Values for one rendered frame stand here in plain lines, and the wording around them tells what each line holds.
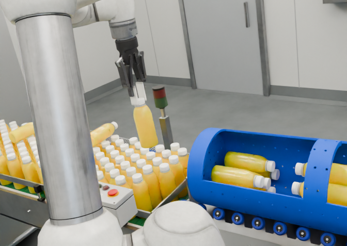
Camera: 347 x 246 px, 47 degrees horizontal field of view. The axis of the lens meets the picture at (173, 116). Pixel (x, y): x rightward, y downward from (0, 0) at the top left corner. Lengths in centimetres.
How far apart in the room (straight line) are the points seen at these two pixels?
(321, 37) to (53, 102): 424
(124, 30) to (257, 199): 69
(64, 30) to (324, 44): 421
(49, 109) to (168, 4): 519
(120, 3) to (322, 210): 87
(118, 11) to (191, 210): 75
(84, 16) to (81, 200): 69
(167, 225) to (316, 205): 61
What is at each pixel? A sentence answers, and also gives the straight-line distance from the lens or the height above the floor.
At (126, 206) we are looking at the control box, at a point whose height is 106.
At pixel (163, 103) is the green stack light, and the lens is 198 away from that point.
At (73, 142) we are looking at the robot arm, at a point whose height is 156.
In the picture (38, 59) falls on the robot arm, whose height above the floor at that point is 171.
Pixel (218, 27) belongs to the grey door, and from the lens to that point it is 536.
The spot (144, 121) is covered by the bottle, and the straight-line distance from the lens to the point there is 143.
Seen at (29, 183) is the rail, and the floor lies 97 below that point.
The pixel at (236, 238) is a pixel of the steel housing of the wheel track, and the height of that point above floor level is 89.
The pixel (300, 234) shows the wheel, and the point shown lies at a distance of 138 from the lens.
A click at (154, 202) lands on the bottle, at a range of 167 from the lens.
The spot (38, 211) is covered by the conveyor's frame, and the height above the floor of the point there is 84.
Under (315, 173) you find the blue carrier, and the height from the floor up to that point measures 119.
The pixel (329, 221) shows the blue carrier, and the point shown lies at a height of 106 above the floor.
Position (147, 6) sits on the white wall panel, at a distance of 615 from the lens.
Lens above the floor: 183
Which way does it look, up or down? 21 degrees down
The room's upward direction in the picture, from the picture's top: 10 degrees counter-clockwise
